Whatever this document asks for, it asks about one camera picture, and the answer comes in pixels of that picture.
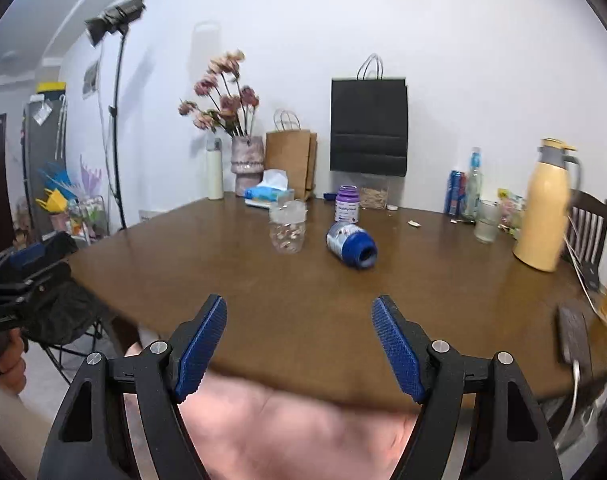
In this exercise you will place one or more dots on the person's left hand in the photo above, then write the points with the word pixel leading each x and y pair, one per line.
pixel 11 365

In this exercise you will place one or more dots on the black light stand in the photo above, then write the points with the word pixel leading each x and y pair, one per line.
pixel 116 135

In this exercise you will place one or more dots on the clear glass jar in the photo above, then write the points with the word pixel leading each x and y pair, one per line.
pixel 287 227

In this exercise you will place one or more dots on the black studio light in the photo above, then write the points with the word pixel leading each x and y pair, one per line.
pixel 116 16

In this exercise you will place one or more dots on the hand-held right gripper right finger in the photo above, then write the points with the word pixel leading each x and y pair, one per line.
pixel 397 350

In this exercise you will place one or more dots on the blue-capped bottle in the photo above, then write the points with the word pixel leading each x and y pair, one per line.
pixel 352 245

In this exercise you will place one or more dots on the clear soda bottle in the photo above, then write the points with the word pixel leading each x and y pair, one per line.
pixel 474 185

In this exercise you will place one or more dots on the purple supplement bottle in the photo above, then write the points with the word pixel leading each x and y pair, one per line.
pixel 347 203

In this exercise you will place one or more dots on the dark wooden chair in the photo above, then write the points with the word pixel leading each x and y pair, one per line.
pixel 589 230

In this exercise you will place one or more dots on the grey refrigerator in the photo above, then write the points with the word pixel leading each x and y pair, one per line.
pixel 43 130

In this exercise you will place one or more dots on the person's left forearm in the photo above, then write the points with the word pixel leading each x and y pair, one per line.
pixel 11 420

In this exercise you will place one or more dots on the clear snack container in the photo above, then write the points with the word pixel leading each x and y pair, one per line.
pixel 374 195

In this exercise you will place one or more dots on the black paper bag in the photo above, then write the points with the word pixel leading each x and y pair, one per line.
pixel 368 127

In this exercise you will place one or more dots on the colourful snack packets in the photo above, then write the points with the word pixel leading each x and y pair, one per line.
pixel 511 207

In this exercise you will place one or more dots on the clear drinking glass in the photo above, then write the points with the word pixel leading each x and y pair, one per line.
pixel 486 221

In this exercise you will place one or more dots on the pink ceramic vase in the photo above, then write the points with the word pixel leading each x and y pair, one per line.
pixel 247 162

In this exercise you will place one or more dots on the yellow thermos jug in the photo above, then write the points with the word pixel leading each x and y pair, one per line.
pixel 546 207

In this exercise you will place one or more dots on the blue lid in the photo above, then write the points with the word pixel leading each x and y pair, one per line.
pixel 329 196

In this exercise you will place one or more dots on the folding chair frame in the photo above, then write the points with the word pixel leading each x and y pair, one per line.
pixel 66 355

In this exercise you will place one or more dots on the black power adapter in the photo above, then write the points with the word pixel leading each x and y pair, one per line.
pixel 573 332

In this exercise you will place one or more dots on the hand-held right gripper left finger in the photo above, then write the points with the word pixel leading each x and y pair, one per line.
pixel 202 347

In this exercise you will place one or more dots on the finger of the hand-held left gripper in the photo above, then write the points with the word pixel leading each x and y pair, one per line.
pixel 27 255
pixel 38 280

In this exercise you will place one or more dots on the blue drink can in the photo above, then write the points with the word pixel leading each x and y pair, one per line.
pixel 456 194

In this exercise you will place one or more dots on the pink dried flowers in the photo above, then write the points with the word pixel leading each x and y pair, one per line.
pixel 222 97

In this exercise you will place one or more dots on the colourful wrapped bouquets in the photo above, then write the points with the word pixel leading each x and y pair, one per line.
pixel 66 200

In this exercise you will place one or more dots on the white thermos bottle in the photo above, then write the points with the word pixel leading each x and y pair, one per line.
pixel 214 170

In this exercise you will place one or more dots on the brown paper bag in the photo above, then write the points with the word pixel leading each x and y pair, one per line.
pixel 291 157

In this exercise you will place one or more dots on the blue tissue box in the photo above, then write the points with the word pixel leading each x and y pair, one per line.
pixel 267 194

